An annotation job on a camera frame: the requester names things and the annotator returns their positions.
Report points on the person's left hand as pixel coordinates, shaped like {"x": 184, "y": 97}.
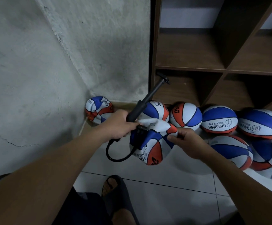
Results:
{"x": 117, "y": 126}

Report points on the person's right hand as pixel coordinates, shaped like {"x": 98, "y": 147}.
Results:
{"x": 194, "y": 143}

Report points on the black hand pump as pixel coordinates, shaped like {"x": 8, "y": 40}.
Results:
{"x": 138, "y": 110}

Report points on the brown wooden cubby shelf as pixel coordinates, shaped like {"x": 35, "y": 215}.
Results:
{"x": 187, "y": 49}

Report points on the person's left forearm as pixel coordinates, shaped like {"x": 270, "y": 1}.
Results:
{"x": 37, "y": 185}

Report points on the person's right forearm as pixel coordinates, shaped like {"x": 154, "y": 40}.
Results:
{"x": 248, "y": 185}

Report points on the person's left foot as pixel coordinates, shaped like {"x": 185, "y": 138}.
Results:
{"x": 108, "y": 186}

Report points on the beige baseboard strip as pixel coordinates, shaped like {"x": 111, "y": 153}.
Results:
{"x": 122, "y": 105}

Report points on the black sandal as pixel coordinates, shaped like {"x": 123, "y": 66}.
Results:
{"x": 124, "y": 194}

